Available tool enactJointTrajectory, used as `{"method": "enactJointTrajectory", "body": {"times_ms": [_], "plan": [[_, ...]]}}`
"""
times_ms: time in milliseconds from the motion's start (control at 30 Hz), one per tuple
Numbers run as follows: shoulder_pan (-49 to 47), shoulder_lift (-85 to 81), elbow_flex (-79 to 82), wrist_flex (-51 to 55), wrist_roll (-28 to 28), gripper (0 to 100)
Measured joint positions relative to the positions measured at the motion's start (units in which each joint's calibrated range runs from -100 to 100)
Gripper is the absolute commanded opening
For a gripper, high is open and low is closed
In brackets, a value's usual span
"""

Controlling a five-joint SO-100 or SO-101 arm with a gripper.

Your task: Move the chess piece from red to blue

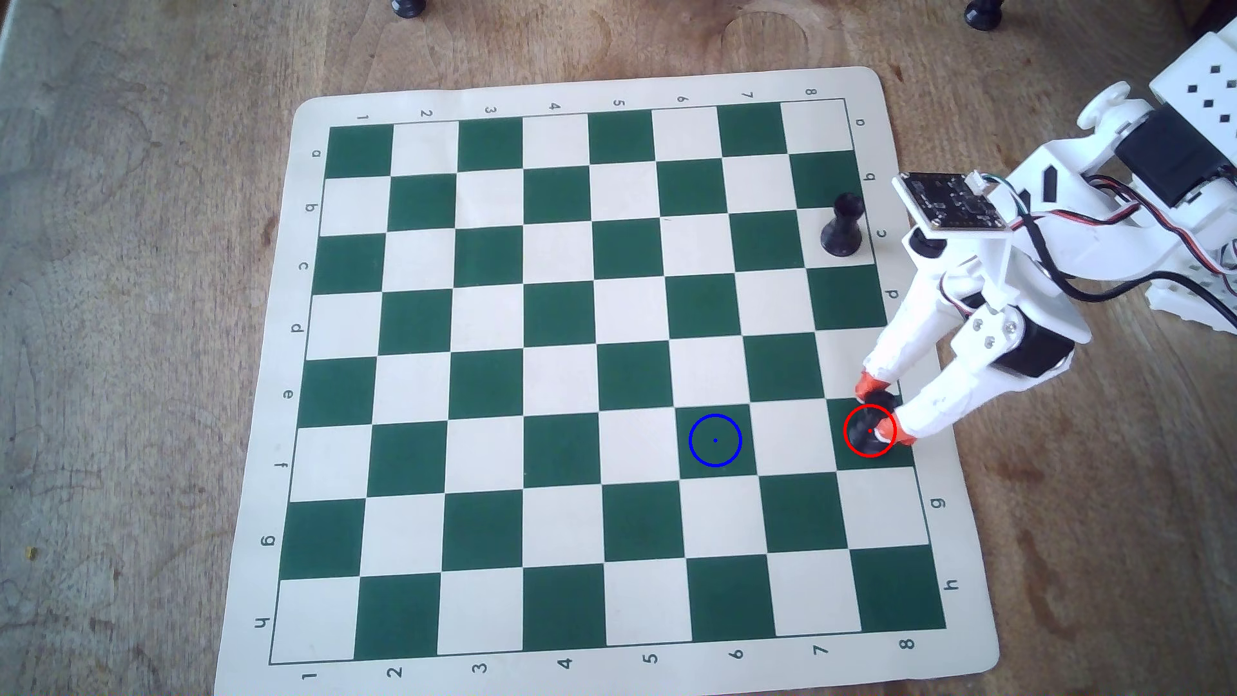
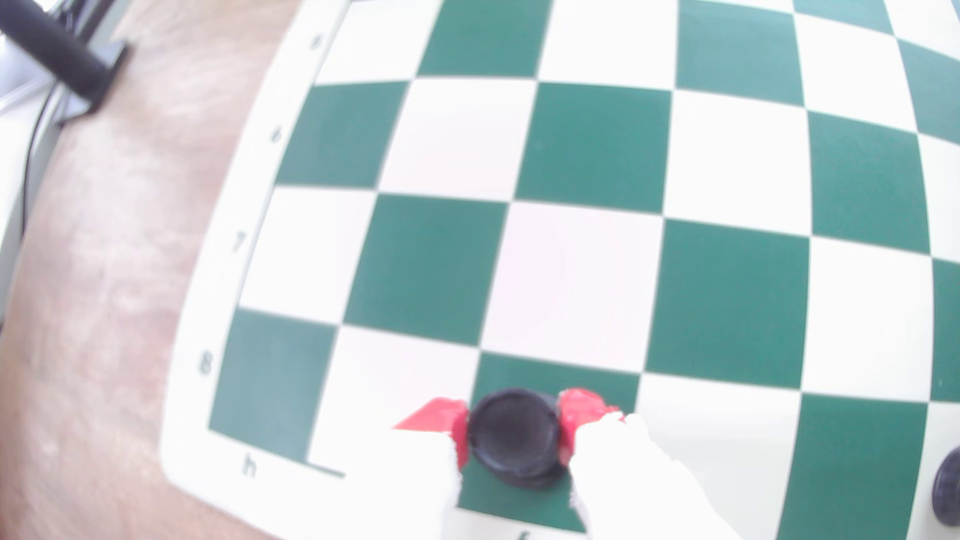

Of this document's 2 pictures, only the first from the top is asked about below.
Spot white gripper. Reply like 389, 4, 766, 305
856, 133, 1200, 448

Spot black chess pawn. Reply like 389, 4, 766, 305
854, 391, 900, 458
820, 192, 866, 258

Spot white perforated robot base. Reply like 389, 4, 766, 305
1146, 269, 1237, 336

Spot green and cream chess mat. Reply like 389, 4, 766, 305
213, 66, 1001, 696

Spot black camera cable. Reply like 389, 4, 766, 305
1010, 208, 1237, 330

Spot black camera circuit board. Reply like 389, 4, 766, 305
893, 171, 1018, 234

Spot thin servo wire bundle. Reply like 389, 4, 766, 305
1082, 172, 1237, 291

